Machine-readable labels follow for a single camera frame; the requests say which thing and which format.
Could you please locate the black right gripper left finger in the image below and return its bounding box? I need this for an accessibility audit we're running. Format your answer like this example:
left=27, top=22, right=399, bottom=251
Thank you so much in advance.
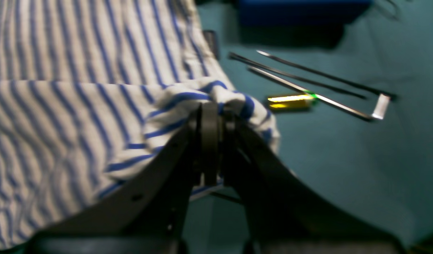
left=29, top=103, right=221, bottom=254

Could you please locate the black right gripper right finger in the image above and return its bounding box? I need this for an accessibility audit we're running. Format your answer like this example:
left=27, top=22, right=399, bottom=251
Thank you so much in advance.
left=222, top=113, right=404, bottom=254

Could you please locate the blue white striped T-shirt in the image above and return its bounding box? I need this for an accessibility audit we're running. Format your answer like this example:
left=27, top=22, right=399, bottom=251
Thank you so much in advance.
left=0, top=0, right=280, bottom=250

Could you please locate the teal table cloth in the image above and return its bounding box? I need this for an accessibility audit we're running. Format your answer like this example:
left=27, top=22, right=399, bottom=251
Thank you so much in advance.
left=197, top=0, right=433, bottom=254

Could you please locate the metal hex key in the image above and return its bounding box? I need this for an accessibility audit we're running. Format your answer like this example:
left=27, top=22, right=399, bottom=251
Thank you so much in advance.
left=229, top=50, right=397, bottom=122

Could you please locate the blue plastic box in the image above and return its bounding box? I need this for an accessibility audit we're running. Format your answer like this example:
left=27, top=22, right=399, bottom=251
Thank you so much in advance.
left=237, top=0, right=373, bottom=27

